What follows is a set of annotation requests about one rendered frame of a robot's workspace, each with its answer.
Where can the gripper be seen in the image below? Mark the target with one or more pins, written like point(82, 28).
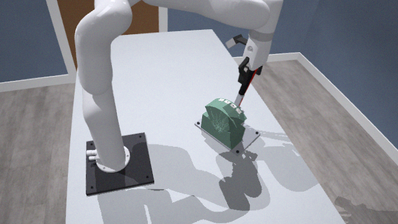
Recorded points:
point(255, 54)

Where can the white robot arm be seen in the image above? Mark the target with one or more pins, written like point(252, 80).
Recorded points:
point(111, 18)

